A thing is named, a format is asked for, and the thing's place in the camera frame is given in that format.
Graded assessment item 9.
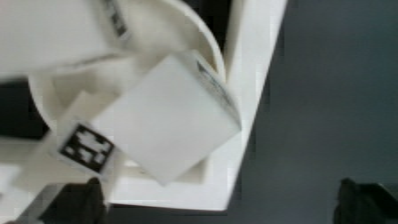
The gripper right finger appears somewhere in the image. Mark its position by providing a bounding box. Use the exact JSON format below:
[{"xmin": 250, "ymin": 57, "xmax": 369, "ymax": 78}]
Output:
[{"xmin": 333, "ymin": 178, "xmax": 398, "ymax": 224}]

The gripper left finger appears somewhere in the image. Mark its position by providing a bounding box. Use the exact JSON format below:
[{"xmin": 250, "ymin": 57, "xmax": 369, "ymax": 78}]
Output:
[{"xmin": 22, "ymin": 178, "xmax": 106, "ymax": 224}]

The white stool leg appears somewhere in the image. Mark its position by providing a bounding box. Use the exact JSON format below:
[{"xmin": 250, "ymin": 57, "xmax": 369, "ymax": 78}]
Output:
[
  {"xmin": 92, "ymin": 50, "xmax": 241, "ymax": 184},
  {"xmin": 0, "ymin": 0, "xmax": 131, "ymax": 79},
  {"xmin": 12, "ymin": 91, "xmax": 118, "ymax": 192}
]

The white U-shaped fence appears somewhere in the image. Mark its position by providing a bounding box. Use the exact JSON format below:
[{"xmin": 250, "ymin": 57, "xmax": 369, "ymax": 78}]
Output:
[{"xmin": 0, "ymin": 0, "xmax": 289, "ymax": 224}]

